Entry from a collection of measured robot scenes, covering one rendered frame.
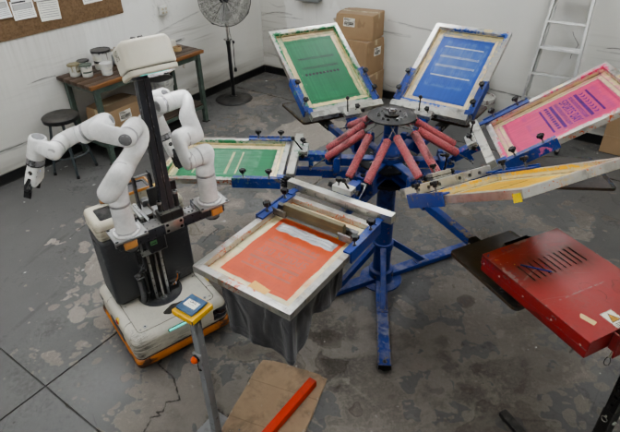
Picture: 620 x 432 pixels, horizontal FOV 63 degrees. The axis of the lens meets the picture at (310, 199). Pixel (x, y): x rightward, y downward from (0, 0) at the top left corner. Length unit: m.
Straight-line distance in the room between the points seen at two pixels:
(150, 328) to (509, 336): 2.27
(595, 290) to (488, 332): 1.37
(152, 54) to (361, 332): 2.20
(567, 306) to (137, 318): 2.38
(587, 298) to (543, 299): 0.17
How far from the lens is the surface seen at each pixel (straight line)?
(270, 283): 2.40
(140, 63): 2.14
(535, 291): 2.29
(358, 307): 3.65
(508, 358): 3.53
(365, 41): 6.55
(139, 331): 3.29
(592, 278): 2.46
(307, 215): 2.67
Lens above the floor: 2.54
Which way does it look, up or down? 32 degrees down
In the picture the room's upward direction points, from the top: 1 degrees counter-clockwise
